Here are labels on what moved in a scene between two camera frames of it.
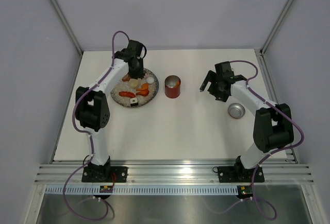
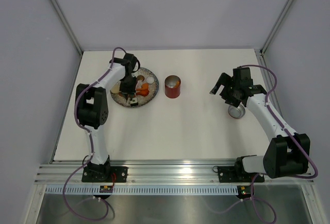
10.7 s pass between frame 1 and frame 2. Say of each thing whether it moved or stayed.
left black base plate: stayed
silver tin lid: stayed
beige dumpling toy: moved
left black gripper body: moved
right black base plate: stayed
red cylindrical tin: stayed
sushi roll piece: stayed
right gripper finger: moved
